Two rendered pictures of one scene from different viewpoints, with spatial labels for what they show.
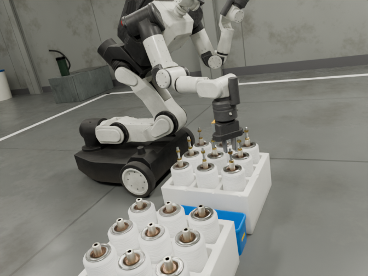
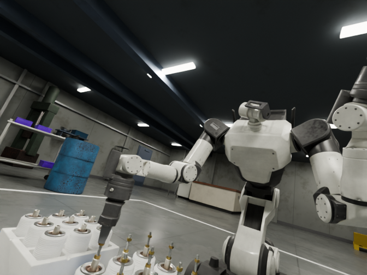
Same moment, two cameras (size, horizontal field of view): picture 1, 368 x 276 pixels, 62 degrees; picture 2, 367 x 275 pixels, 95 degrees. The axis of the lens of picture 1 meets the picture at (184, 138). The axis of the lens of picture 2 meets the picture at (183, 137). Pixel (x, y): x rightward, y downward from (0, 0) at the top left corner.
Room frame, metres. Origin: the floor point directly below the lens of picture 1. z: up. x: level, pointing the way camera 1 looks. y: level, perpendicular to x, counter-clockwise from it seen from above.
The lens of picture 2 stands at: (1.35, -0.79, 0.56)
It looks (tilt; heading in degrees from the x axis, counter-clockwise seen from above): 16 degrees up; 96
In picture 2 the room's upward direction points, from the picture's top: 14 degrees clockwise
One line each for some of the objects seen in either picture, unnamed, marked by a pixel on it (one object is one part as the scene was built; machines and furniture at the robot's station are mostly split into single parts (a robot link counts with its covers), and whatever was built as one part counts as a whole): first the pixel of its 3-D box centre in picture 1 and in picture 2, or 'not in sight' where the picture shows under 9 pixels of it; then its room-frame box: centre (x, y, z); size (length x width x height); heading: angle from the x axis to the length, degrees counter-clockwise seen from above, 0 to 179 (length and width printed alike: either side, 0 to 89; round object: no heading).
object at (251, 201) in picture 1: (219, 185); not in sight; (1.27, -0.13, 0.09); 0.39 x 0.39 x 0.18; 60
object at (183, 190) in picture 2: not in sight; (188, 185); (1.30, 8.23, 0.65); 2.76 x 0.69 x 1.30; 61
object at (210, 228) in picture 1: (206, 236); (45, 257); (0.84, -0.01, 0.16); 0.10 x 0.10 x 0.18
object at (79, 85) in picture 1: (75, 71); not in sight; (5.09, 1.51, 0.40); 0.83 x 0.66 x 0.79; 151
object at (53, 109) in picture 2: not in sight; (36, 124); (-3.72, 3.96, 1.32); 0.86 x 0.69 x 2.65; 151
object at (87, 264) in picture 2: (232, 168); (93, 268); (1.11, -0.17, 0.25); 0.08 x 0.08 x 0.01
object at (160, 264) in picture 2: (191, 154); (166, 267); (1.33, -0.02, 0.25); 0.08 x 0.08 x 0.01
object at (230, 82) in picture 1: (226, 92); (123, 169); (1.10, -0.18, 0.57); 0.11 x 0.11 x 0.11; 42
